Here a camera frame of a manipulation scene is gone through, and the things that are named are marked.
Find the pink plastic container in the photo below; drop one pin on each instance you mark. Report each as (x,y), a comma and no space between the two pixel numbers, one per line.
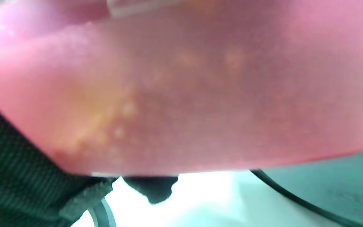
(200,94)

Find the person's right hand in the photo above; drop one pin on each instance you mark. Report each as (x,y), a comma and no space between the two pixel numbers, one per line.
(17,183)

